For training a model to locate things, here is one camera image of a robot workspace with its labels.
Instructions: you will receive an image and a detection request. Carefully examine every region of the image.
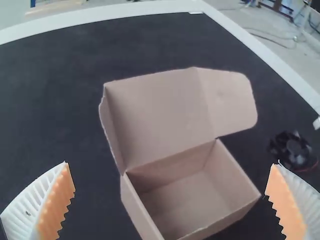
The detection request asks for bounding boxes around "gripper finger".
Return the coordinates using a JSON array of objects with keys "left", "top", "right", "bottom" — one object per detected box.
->
[
  {"left": 263, "top": 159, "right": 320, "bottom": 240},
  {"left": 0, "top": 160, "right": 76, "bottom": 240}
]

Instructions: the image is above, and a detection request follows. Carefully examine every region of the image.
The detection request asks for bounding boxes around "black square fan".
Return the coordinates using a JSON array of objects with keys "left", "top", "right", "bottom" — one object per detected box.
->
[{"left": 268, "top": 129, "right": 320, "bottom": 173}]

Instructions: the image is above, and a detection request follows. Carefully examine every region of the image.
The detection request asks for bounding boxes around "cardboard box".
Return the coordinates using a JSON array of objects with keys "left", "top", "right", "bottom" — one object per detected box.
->
[{"left": 98, "top": 66, "right": 263, "bottom": 240}]

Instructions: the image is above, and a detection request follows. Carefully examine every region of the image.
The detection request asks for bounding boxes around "black mat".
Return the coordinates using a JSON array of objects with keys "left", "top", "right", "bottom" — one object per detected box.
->
[{"left": 0, "top": 11, "right": 320, "bottom": 240}]

